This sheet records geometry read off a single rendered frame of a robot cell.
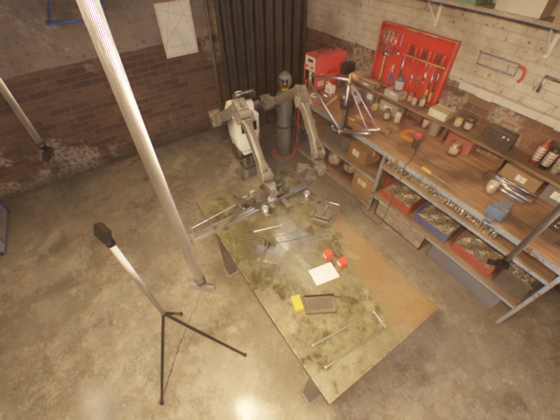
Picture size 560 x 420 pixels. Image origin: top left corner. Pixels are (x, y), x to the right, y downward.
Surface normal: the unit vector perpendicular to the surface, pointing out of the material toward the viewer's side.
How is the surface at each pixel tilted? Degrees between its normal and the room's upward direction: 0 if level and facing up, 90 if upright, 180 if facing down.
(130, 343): 0
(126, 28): 90
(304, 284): 0
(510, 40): 90
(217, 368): 0
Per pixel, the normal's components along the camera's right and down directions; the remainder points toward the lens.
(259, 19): -0.27, 0.70
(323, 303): 0.00, -0.69
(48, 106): 0.55, 0.61
